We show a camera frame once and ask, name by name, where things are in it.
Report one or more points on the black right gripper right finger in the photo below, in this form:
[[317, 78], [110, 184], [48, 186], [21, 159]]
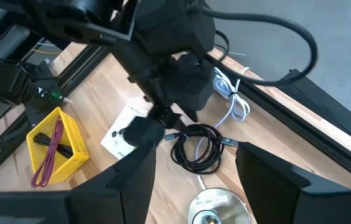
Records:
[[275, 193]]

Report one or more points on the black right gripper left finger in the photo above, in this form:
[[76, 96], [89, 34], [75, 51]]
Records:
[[116, 199]]

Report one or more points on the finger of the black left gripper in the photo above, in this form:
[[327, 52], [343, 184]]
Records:
[[191, 84], [144, 132]]

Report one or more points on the white product card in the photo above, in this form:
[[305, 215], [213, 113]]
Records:
[[116, 146]]

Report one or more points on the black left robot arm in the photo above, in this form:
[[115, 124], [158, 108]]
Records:
[[7, 81]]

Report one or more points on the small yellow slotted basket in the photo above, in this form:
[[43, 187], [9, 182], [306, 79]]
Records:
[[79, 149]]

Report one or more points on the black marker in basket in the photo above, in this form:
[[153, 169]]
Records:
[[40, 139]]

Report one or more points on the grey office chair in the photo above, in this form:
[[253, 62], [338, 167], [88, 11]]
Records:
[[10, 40]]

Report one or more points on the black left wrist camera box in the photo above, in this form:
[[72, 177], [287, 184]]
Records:
[[175, 28]]

